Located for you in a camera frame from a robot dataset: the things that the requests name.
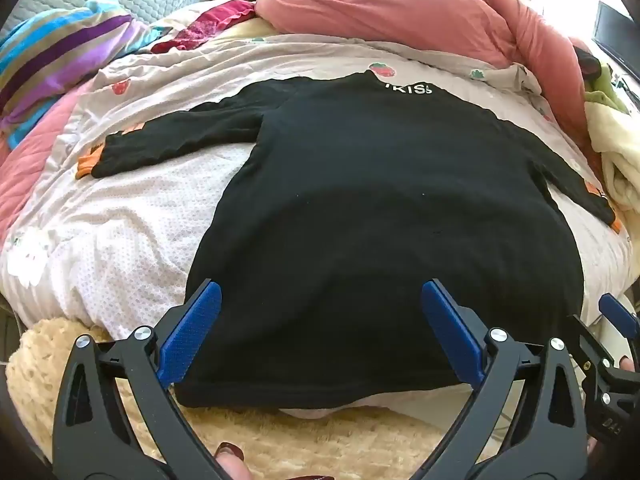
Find green cloth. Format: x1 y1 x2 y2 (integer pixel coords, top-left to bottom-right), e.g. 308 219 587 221
585 65 628 113

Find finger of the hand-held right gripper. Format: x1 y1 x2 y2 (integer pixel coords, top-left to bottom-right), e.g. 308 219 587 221
567 312 640 386
598 292 640 346

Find beige printed quilt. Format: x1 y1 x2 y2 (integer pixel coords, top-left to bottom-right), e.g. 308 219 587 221
0 32 633 341

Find black sweater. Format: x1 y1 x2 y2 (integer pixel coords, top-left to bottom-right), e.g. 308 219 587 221
90 71 617 409

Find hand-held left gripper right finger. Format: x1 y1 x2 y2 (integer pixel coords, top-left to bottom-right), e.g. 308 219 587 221
415 279 596 480

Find magenta cloth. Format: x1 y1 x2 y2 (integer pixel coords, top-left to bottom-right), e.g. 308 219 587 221
150 0 257 56

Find person's left hand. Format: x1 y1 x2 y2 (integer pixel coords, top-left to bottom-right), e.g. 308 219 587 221
212 441 326 480

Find pink quilted blanket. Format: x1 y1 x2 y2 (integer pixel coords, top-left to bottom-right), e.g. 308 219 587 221
0 80 96 241

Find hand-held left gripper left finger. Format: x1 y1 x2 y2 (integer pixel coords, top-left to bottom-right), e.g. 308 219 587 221
52 280 231 480

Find cream fleece blanket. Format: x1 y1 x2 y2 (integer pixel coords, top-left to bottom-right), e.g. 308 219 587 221
585 100 640 211

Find pink duvet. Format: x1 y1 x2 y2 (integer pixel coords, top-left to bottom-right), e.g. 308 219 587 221
255 0 601 111

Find cream fluffy rug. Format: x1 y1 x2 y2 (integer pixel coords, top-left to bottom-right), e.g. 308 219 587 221
5 317 501 480

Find black wall television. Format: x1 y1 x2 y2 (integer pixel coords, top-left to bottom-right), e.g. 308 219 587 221
592 1 640 81

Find dark cloth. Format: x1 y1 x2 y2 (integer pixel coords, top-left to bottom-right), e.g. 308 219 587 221
570 45 603 78

